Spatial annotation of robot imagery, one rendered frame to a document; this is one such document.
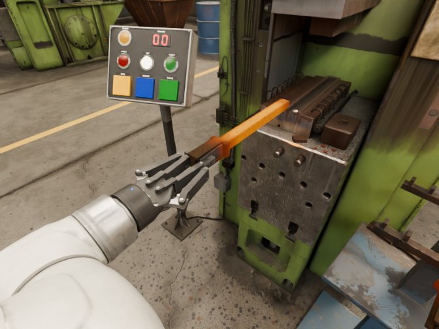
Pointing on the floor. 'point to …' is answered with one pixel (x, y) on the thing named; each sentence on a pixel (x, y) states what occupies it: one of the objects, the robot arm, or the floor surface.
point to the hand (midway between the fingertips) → (207, 155)
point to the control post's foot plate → (174, 222)
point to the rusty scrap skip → (159, 12)
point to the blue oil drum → (208, 27)
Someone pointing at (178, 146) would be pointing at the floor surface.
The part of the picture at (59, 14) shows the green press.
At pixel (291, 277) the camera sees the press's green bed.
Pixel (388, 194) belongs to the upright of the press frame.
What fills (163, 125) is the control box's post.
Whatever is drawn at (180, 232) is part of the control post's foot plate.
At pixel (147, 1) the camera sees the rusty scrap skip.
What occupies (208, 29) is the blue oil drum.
